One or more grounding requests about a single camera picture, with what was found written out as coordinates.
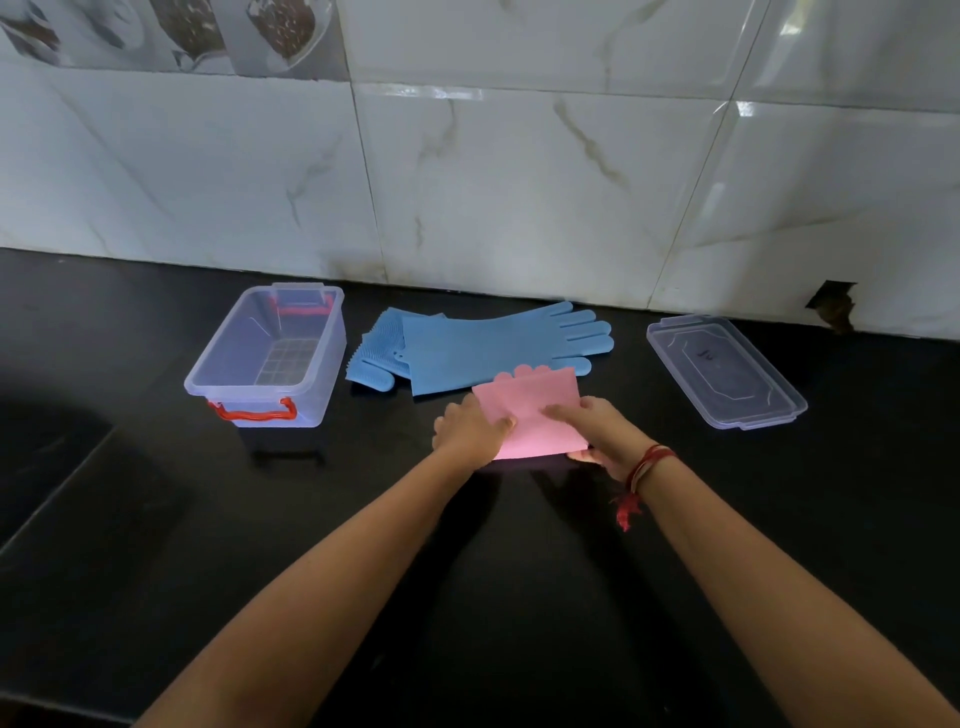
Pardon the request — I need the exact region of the blue rubber glove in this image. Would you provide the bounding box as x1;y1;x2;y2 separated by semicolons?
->
401;301;616;397
344;307;418;393

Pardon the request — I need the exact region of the transparent plastic lid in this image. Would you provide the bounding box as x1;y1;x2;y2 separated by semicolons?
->
645;314;809;432

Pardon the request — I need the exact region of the person's right hand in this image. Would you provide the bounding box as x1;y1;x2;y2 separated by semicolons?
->
541;395;658;485

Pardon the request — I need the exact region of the dessert picture wall tile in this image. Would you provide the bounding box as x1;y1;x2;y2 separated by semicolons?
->
0;0;350;82

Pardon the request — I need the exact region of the black sink basin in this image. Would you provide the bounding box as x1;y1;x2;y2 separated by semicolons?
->
0;404;114;560

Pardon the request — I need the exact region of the transparent plastic box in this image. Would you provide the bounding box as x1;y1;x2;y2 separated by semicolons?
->
183;282;348;430

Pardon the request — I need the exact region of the person's left hand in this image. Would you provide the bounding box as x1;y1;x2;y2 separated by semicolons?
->
431;395;519;474

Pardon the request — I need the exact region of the person's left forearm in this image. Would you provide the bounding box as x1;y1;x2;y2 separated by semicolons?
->
134;449;481;728

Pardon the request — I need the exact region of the person's right forearm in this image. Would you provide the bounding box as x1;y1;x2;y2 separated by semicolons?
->
633;449;960;728

